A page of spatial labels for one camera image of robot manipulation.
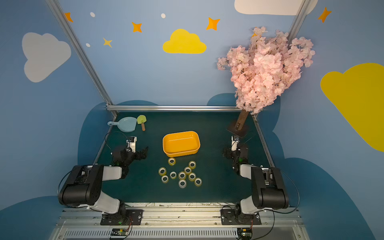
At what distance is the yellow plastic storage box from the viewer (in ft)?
3.18

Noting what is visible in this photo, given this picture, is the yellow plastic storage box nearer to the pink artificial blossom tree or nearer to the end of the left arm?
the end of the left arm

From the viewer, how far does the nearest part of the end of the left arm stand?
0.74 m
